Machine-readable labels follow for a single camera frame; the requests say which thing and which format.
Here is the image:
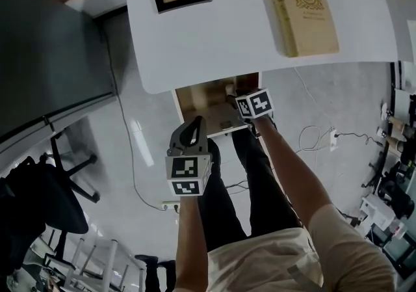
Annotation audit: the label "white box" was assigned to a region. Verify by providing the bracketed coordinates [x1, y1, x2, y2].
[359, 193, 397, 225]

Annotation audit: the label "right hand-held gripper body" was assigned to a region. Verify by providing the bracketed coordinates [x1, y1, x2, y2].
[233, 88, 277, 139]

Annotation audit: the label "person's black trousers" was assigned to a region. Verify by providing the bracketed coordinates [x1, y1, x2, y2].
[196, 126, 305, 252]

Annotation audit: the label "white desk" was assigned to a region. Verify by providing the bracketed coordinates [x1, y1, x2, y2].
[123, 0, 399, 96]

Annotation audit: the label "black floor cable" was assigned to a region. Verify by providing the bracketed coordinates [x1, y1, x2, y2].
[334, 132, 386, 147]

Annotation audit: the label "white metal shelf rack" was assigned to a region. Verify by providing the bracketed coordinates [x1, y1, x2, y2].
[38, 235, 147, 292]

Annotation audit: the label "white floor cable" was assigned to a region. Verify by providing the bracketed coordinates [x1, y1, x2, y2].
[294, 67, 335, 155]

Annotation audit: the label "black tripod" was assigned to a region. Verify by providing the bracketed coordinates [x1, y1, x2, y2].
[361, 150, 393, 196]

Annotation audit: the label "white wooden drawer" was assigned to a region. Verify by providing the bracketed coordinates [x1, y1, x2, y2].
[174, 72, 263, 139]

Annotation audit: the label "person's right forearm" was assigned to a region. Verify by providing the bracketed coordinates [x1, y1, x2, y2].
[252, 116, 334, 230]

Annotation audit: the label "person's black shoe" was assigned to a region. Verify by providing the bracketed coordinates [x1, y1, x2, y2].
[207, 138, 222, 174]

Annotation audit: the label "black office chair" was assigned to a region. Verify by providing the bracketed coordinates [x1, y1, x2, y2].
[0, 127, 101, 272]

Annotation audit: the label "white power strip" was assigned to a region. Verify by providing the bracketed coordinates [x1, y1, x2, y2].
[328, 128, 339, 152]
[161, 200, 181, 214]

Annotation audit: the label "grey floor cable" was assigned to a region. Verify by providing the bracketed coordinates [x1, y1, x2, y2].
[99, 22, 170, 211]

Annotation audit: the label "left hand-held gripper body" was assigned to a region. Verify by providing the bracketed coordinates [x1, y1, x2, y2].
[164, 116, 215, 198]

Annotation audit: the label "person's left forearm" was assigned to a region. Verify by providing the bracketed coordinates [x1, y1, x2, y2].
[174, 194, 209, 292]

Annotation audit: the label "person's beige shirt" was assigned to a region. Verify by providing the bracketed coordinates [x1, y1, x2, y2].
[172, 202, 400, 292]

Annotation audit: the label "white bookshelf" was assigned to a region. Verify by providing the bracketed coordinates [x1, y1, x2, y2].
[385, 0, 416, 64]

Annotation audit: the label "beige hardcover book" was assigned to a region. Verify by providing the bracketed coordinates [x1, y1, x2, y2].
[262, 0, 341, 59]

